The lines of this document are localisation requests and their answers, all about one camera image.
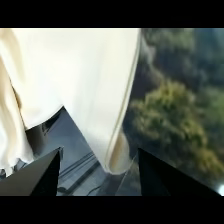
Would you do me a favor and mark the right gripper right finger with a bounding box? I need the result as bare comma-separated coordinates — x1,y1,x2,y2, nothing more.
137,147,222,197

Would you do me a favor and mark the cream white garment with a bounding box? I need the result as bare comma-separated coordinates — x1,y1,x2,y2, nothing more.
0,27,142,178

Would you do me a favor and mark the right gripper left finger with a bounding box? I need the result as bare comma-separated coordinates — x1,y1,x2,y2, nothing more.
0,146,64,197

